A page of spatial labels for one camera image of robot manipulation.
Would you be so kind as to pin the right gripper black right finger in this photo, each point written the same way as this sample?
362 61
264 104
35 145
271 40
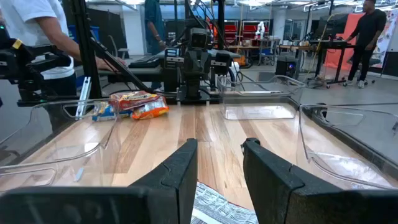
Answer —
267 186

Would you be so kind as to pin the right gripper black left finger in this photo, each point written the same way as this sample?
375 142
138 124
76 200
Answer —
174 174

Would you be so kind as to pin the red Maruchan noodle pack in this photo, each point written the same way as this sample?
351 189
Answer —
133 99
217 208

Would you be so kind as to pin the orange Maruchan noodle pack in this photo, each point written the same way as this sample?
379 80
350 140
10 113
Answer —
152 112

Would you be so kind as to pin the blue Maruchan noodle pack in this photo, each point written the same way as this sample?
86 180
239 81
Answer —
104 112

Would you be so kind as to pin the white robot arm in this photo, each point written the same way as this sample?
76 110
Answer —
260 29

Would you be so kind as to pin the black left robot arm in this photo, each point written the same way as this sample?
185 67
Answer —
192 84

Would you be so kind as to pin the red storage rack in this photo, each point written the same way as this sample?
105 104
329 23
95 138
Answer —
250 31
230 31

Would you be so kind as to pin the black keyboard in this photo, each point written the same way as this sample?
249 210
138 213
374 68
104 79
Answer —
144 62

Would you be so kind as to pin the grey desk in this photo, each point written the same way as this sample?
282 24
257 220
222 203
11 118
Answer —
136 72

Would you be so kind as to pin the person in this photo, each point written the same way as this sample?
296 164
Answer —
31 18
154 18
368 28

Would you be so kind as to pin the clear plastic bin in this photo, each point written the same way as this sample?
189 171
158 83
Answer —
258 109
342 161
62 140

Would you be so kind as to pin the black computer tower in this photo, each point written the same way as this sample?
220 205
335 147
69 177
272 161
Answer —
284 67

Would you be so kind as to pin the black standing desk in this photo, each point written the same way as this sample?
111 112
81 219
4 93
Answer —
329 46

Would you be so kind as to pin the orange backdrop cloth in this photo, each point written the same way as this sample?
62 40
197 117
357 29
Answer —
333 59

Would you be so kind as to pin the black monitor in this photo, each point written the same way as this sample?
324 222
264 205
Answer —
332 25

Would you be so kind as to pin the printed fabric banner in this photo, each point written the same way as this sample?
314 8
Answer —
388 34

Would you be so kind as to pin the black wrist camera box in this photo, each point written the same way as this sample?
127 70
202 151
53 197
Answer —
199 39

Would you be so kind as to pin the silver aluminium bracket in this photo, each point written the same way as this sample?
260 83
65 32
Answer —
83 99

